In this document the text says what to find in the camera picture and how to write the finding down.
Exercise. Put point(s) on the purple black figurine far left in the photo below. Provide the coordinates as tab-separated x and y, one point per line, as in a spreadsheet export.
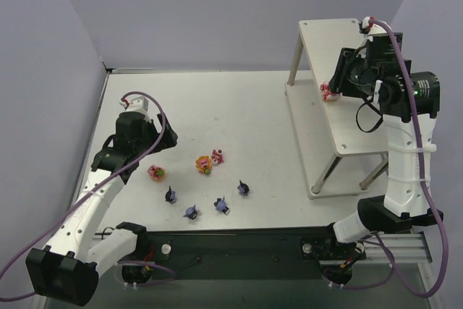
171	196

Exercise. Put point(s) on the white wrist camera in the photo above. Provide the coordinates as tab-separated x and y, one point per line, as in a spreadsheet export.
369	29
138	105

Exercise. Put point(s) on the aluminium extrusion rail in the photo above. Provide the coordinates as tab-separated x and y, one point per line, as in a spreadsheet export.
406	248

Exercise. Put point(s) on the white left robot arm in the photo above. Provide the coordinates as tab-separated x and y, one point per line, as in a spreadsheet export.
68	267

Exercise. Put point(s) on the purple black figurine far right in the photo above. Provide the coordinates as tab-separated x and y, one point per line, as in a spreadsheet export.
243	188

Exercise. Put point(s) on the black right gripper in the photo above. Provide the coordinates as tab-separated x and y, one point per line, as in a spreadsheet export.
342	71

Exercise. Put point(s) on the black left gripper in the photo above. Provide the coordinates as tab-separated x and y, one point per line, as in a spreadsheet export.
159	137

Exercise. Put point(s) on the purple figurine front left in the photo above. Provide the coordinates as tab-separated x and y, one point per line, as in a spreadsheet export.
191	212

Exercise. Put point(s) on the purple figurine front right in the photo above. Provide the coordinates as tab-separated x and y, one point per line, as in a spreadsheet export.
221	206

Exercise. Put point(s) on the white two-tier shelf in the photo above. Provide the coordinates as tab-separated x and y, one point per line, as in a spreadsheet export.
338	159

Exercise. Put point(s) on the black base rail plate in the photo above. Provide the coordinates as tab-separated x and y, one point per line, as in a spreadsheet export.
240	254

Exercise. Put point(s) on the pink bear cake slice toy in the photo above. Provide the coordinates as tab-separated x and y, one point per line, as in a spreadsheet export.
326	94

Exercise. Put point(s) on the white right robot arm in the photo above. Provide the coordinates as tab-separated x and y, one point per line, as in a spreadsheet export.
408	107

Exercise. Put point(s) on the pink bear strawberry hat toy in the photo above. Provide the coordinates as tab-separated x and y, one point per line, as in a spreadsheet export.
217	157

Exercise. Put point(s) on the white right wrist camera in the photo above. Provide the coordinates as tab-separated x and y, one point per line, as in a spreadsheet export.
369	29

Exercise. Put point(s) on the pink bear donut toy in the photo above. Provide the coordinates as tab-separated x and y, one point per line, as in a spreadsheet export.
156	173

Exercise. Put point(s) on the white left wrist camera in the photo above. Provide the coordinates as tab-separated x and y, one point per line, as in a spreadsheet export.
138	105

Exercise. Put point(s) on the purple black figurine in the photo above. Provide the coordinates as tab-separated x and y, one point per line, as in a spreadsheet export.
243	188
171	196

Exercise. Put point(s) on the pink bear sunflower toy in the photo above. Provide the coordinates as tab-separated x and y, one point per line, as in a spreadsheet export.
204	165

